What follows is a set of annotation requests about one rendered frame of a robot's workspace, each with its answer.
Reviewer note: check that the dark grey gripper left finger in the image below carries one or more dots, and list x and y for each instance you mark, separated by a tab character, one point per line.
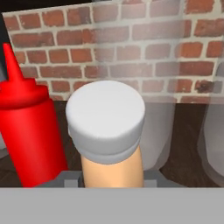
71	179

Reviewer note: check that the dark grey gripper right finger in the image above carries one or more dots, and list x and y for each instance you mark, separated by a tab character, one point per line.
151	179

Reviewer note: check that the white capped tan shaker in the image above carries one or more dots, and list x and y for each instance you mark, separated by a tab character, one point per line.
106	116

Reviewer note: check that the red condiment squeeze bottle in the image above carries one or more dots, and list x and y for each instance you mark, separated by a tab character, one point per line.
30	131

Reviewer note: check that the translucent glass jar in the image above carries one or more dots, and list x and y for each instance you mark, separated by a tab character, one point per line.
159	131
214	140

